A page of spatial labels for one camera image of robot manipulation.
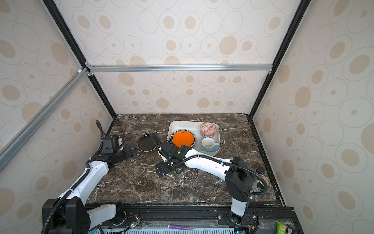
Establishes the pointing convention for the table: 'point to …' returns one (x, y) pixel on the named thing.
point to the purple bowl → (208, 129)
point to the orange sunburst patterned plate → (171, 135)
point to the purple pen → (180, 227)
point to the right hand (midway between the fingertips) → (164, 169)
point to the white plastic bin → (195, 127)
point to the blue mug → (209, 145)
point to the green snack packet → (282, 228)
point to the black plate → (147, 142)
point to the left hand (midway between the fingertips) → (133, 148)
